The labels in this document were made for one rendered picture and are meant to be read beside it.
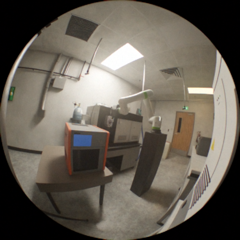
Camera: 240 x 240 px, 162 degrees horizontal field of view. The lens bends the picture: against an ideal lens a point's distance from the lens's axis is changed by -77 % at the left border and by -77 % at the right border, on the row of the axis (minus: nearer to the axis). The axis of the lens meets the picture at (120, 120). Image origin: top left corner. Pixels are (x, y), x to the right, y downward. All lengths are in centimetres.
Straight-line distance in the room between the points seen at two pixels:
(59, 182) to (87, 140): 44
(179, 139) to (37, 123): 550
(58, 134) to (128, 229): 242
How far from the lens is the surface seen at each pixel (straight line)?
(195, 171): 71
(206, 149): 163
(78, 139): 69
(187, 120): 462
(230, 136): 20
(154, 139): 118
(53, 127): 242
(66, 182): 78
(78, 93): 246
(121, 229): 133
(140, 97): 115
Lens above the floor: 126
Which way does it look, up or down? level
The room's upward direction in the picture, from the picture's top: 9 degrees clockwise
